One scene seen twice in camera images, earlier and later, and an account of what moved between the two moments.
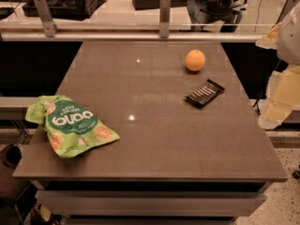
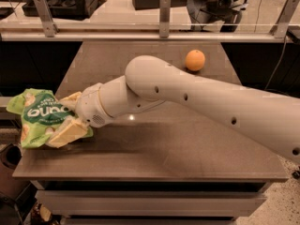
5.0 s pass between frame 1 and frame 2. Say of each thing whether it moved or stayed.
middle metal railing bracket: stayed
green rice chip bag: moved
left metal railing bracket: stayed
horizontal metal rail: stayed
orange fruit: stayed
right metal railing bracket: stayed
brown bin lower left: stayed
